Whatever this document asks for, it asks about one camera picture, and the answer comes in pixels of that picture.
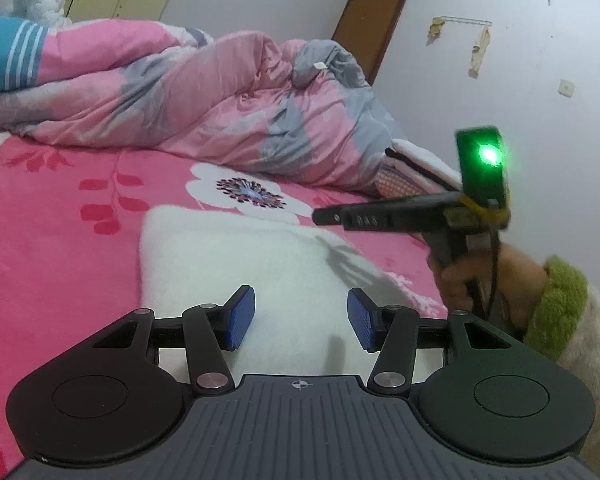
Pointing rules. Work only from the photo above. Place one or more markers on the person's right hand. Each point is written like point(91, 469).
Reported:
point(515, 285)

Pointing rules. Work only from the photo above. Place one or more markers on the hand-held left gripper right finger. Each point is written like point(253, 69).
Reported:
point(362, 320)

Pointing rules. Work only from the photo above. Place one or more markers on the wall hook rail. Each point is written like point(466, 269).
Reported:
point(465, 21)

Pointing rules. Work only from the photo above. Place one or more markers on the pink floral bed sheet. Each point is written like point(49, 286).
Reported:
point(55, 260)

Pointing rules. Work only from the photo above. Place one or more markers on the small yellowish hanging item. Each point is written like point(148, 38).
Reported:
point(436, 27)

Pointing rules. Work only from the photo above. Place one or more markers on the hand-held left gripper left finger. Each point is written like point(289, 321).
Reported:
point(240, 317)

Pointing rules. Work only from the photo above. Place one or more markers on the yellow yarn tie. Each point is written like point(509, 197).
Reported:
point(480, 212)

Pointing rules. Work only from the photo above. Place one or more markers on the stack of folded clothes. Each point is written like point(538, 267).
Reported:
point(430, 165)

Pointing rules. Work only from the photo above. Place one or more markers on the white fuzzy sweater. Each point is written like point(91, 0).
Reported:
point(230, 250)

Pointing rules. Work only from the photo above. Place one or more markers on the white wall socket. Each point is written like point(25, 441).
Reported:
point(566, 88)

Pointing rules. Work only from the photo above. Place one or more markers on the blue striped pillow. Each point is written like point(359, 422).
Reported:
point(5, 55)

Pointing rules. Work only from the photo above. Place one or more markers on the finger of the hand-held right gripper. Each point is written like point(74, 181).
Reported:
point(327, 217)

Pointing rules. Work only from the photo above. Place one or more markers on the black folded garment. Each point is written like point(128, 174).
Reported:
point(405, 162)

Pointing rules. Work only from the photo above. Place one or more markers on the brown wooden door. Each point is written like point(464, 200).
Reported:
point(370, 35)

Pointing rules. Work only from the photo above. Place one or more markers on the pink grey floral quilt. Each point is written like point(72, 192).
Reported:
point(180, 90)

